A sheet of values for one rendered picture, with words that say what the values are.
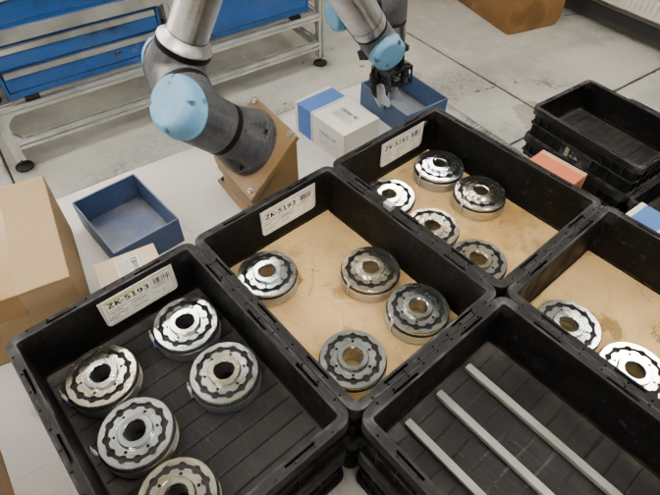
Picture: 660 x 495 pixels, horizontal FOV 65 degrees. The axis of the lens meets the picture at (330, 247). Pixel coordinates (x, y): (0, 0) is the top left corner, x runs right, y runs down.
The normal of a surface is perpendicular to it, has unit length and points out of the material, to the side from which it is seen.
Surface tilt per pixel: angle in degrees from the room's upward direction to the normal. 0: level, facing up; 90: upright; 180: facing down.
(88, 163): 0
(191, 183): 0
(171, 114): 46
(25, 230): 0
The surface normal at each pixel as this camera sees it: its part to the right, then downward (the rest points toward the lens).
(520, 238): 0.00, -0.66
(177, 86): -0.52, -0.07
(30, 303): 0.47, 0.66
